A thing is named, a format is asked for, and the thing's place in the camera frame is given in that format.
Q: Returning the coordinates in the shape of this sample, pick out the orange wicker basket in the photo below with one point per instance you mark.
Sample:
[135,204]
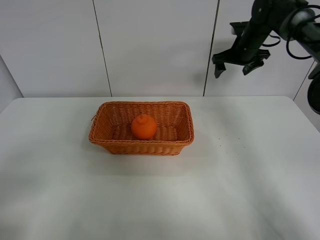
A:
[111,127]

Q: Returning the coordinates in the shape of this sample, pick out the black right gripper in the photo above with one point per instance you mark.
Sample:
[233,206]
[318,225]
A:
[266,16]

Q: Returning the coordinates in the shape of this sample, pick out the orange fruit with stem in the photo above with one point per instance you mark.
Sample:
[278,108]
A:
[143,127]

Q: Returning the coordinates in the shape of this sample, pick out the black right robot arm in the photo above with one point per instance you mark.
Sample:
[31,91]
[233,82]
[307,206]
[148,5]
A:
[291,20]

